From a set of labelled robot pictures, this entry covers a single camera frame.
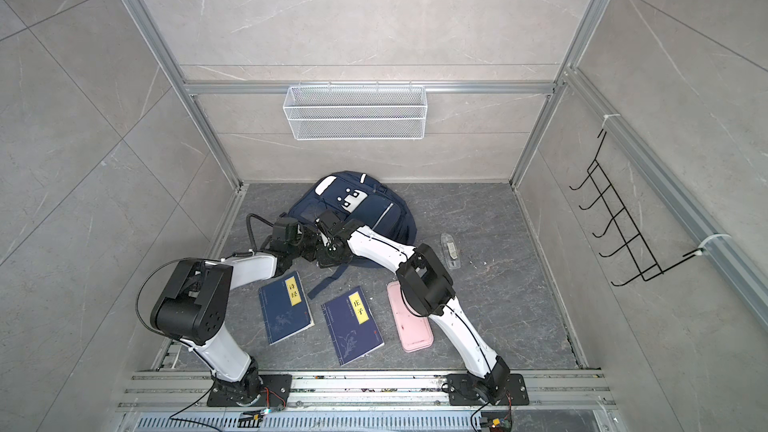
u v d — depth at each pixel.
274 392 0.73
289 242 0.76
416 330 0.81
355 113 1.01
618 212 0.67
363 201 1.07
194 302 0.48
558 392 0.75
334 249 0.71
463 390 0.73
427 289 0.58
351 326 0.84
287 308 0.86
